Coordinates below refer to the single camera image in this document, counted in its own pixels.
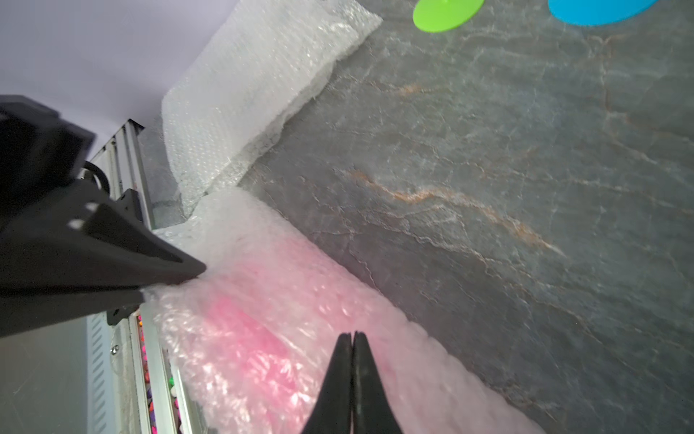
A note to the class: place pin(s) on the bubble wrap sheet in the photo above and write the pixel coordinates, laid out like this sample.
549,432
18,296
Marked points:
266,62
280,278

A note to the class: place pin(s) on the green plastic wine glass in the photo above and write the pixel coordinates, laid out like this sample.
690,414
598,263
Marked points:
437,16

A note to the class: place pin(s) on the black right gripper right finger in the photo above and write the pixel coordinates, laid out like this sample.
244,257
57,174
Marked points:
371,412

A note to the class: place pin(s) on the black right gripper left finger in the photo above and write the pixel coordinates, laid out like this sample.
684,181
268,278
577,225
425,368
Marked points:
332,413

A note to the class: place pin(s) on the pink plastic wine glass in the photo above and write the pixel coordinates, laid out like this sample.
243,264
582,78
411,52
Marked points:
274,379

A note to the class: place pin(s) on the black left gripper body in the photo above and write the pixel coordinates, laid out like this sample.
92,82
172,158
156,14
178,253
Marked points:
40,152

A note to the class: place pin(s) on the blue plastic wine glass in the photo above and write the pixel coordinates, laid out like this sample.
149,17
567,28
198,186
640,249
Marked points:
597,12

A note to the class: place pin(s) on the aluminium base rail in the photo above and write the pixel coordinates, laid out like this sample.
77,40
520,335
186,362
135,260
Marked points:
132,387

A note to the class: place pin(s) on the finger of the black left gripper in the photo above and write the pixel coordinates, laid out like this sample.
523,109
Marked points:
76,237
28,310

